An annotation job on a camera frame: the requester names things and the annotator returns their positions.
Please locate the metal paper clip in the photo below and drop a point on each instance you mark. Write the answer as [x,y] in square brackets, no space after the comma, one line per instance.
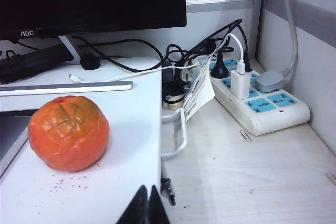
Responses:
[246,136]

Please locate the black round power plug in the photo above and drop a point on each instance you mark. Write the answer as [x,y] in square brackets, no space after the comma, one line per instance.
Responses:
[219,70]

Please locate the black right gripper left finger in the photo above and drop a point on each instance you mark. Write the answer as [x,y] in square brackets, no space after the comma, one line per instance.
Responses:
[139,208]

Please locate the grey plug adapter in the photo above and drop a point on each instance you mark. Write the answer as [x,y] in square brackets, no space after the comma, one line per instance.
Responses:
[267,82]

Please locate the flat mirror with silver frame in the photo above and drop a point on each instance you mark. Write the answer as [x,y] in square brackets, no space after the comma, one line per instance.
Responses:
[10,129]

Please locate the printed paper tag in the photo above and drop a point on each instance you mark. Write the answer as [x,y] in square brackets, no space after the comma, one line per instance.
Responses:
[199,90]

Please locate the wrinkled orange fruit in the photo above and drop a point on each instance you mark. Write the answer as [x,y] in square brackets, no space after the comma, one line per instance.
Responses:
[68,134]

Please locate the silver monitor stand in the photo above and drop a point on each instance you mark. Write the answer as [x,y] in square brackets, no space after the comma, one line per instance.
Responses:
[69,48]

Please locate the vertical aluminium partition post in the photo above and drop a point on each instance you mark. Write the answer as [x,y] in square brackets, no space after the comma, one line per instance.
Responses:
[258,11]

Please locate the white USB charger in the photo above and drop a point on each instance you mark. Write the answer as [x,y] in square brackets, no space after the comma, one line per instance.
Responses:
[240,85]

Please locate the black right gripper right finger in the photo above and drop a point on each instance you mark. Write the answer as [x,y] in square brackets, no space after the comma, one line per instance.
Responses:
[157,208]

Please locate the white raised work board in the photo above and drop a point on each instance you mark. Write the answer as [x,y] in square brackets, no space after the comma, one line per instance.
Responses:
[118,129]

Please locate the white flat bar silver edge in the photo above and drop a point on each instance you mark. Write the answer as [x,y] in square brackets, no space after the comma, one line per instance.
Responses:
[65,87]

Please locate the white power strip blue sockets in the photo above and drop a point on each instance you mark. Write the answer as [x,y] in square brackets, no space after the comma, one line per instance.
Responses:
[275,119]

